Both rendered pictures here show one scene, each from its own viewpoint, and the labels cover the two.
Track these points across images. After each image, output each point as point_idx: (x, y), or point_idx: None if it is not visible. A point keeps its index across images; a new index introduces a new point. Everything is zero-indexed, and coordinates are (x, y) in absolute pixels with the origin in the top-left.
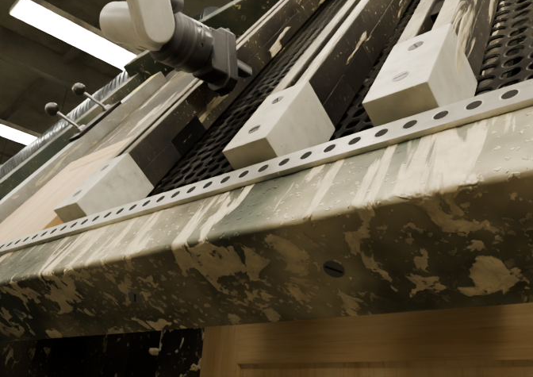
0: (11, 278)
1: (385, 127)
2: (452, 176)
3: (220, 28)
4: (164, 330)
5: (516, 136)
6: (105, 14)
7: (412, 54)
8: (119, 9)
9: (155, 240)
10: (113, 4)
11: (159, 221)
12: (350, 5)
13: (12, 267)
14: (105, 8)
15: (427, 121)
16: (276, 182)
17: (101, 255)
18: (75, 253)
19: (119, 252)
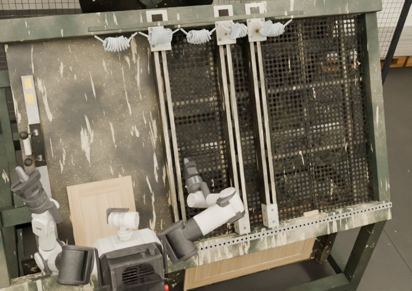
0: (184, 268)
1: (271, 231)
2: (284, 243)
3: (194, 165)
4: None
5: (289, 236)
6: (195, 206)
7: (273, 213)
8: (202, 204)
9: (234, 255)
10: (198, 202)
11: (228, 249)
12: (235, 157)
13: (177, 265)
14: (195, 204)
15: (278, 231)
16: (254, 240)
17: (219, 259)
18: (206, 259)
19: (225, 258)
